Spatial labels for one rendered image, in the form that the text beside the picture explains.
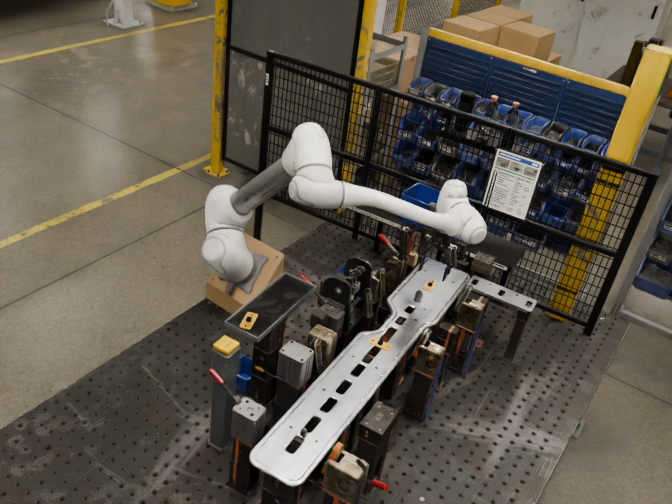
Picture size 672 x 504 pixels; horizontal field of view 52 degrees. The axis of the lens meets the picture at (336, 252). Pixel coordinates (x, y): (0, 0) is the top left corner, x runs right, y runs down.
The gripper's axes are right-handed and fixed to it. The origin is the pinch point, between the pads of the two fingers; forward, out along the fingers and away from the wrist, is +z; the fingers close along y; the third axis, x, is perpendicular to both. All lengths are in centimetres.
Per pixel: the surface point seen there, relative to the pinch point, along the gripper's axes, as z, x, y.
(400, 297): 7.6, -15.7, -6.0
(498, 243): 4, 48, 14
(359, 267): -10.2, -32.5, -19.2
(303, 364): -2, -83, -12
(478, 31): 4, 389, -119
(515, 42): 14, 426, -93
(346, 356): 8, -60, -6
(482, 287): 7.2, 13.6, 18.9
